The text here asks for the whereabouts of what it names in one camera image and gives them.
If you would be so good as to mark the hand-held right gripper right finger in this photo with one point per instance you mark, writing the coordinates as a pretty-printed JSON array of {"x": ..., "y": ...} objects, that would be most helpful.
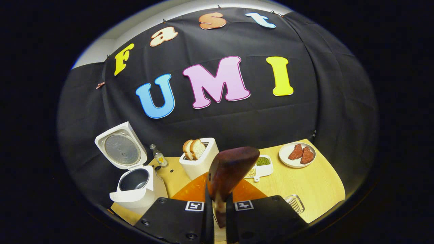
[{"x": 264, "y": 220}]

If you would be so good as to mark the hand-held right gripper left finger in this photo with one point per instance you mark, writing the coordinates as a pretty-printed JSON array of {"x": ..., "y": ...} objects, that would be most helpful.
[{"x": 176, "y": 220}]

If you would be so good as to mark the white rice cooker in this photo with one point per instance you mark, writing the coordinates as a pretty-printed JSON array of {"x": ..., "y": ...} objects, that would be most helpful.
[{"x": 135, "y": 200}]

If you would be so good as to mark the brown wooden spoon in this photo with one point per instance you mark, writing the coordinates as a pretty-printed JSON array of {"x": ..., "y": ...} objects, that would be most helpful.
[{"x": 230, "y": 169}]

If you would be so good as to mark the white divided bean dish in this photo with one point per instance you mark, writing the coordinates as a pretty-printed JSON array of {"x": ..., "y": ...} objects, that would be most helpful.
[{"x": 266, "y": 169}]

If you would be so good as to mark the white toaster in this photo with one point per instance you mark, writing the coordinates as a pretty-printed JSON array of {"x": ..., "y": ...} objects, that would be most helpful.
[{"x": 200, "y": 167}]

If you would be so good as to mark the small glass bottle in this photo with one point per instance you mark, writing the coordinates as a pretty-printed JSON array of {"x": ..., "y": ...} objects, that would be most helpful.
[{"x": 160, "y": 158}]

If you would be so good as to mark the white round plate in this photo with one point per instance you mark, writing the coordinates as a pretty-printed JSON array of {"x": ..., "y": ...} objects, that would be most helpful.
[{"x": 284, "y": 157}]

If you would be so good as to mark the bread slice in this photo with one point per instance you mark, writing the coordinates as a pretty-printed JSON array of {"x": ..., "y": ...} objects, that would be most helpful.
[
  {"x": 197, "y": 148},
  {"x": 186, "y": 149}
]

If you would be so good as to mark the red meat slice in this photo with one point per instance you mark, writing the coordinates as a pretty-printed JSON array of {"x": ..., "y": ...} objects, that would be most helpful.
[
  {"x": 307, "y": 155},
  {"x": 296, "y": 151}
]

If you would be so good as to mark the red cloth clip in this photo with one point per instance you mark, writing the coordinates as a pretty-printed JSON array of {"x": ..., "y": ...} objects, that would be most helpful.
[{"x": 100, "y": 85}]

